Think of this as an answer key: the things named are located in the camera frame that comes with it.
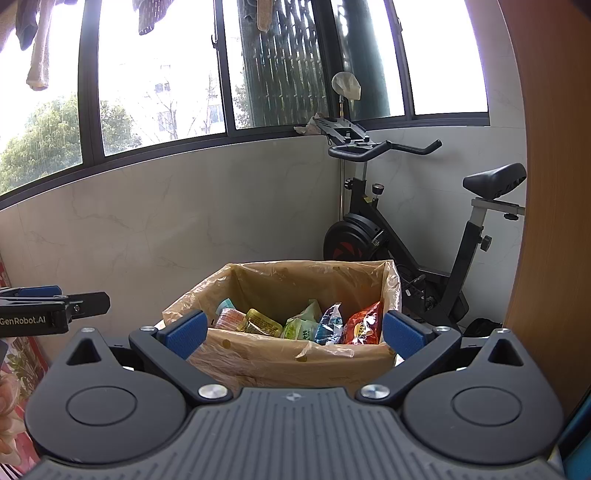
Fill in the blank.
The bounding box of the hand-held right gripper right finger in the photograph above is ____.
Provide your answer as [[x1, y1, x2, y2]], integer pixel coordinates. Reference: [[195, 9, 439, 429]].
[[355, 311, 541, 408]]

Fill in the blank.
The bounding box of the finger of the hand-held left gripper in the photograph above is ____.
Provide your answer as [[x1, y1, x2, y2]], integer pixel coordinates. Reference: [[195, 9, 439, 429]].
[[0, 285, 63, 302], [62, 292, 112, 320]]

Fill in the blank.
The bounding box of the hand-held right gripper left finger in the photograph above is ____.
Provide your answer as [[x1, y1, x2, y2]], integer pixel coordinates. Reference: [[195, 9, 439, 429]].
[[52, 310, 234, 408]]

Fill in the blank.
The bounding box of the red orange snack packet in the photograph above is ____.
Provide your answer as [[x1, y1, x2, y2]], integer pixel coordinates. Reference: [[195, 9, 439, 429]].
[[342, 301, 384, 346]]

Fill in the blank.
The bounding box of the pink white snack cup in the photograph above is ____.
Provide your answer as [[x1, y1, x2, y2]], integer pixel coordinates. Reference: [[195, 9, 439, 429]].
[[215, 308, 247, 331]]

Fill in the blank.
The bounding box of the blue white snack packet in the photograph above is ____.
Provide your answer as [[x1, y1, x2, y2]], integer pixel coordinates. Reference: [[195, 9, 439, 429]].
[[316, 302, 345, 346]]

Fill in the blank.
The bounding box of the yellow green snack packet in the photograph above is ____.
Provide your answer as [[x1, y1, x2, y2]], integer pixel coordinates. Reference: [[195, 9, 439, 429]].
[[238, 308, 283, 337]]

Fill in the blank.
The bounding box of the light green white packet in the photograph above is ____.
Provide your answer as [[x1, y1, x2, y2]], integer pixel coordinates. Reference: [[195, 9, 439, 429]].
[[281, 300, 322, 341]]

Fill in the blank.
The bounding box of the brown cardboard box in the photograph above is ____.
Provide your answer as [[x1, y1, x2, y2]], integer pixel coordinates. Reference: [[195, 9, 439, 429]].
[[189, 261, 402, 393]]

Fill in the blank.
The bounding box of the red floral cloth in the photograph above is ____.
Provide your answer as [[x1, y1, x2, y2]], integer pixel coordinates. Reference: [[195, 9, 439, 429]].
[[0, 258, 51, 480]]

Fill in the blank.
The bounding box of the black bag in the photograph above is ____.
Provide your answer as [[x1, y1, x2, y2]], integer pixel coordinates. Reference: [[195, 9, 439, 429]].
[[463, 318, 505, 339]]

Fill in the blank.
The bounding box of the black exercise bike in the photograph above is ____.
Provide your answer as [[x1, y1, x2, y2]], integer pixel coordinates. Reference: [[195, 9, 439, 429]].
[[314, 116, 527, 334]]

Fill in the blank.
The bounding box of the green tree outside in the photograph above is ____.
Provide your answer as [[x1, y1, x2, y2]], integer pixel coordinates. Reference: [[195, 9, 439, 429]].
[[0, 95, 136, 195]]

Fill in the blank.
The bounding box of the thin metal pole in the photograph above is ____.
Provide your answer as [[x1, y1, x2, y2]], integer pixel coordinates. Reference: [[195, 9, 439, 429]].
[[338, 93, 346, 222]]

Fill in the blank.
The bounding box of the blue object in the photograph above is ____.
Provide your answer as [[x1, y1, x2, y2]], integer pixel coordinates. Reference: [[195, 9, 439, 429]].
[[556, 406, 591, 480]]

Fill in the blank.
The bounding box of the brown wooden cabinet panel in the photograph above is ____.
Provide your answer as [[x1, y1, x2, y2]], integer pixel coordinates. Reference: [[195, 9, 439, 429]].
[[480, 0, 591, 416]]

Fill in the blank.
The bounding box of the white apartment building outside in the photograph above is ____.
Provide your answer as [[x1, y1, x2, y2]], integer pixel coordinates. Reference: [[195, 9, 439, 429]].
[[143, 60, 223, 140]]

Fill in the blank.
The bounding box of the crumpled rag on windowsill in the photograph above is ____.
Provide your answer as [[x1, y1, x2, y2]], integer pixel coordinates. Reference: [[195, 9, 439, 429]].
[[294, 112, 331, 136]]

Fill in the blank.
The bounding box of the long beige hanging sock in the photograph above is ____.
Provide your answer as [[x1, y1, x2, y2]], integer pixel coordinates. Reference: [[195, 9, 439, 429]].
[[26, 0, 52, 92]]

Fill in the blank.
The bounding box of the plastic bag on pole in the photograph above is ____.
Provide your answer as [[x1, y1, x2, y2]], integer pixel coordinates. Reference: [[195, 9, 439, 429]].
[[331, 71, 362, 100]]

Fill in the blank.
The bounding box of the dark hanging garment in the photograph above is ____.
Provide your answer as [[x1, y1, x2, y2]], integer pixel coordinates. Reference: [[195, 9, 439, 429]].
[[15, 0, 40, 51]]

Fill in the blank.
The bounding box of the dark green outdoor pillar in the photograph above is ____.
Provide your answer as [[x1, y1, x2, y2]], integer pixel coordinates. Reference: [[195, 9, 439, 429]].
[[344, 0, 391, 119]]

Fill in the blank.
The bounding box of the dark metal window grille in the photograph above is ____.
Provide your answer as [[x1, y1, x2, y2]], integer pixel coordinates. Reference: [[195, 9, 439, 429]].
[[240, 0, 333, 128]]

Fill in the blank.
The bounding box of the patterned dark hanging cloth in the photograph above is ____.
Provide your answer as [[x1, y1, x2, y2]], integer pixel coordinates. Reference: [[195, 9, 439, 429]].
[[133, 0, 174, 36]]

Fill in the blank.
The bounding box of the short beige hanging sock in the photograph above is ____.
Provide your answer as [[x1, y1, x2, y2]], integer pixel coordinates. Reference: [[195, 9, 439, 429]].
[[254, 0, 274, 32]]

